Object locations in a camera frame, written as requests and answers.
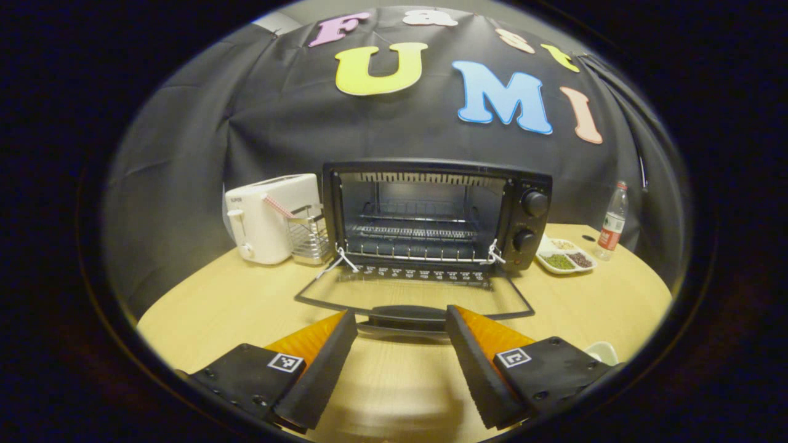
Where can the white divided dish with beans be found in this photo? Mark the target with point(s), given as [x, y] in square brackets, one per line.
[560, 261]

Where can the red white striped strip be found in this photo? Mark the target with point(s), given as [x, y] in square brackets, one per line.
[278, 206]

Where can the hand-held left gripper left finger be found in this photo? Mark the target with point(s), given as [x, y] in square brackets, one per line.
[323, 369]

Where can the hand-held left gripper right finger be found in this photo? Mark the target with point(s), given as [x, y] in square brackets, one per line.
[477, 369]

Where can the black oven knob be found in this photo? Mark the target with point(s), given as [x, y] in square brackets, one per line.
[524, 240]
[534, 203]

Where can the white toaster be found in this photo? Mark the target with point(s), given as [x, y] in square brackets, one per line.
[265, 227]

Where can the black electric oven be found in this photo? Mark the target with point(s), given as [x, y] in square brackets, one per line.
[523, 223]

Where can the clear plastic water bottle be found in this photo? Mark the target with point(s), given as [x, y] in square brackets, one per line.
[611, 231]

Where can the white cup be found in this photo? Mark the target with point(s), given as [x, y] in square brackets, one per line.
[603, 352]

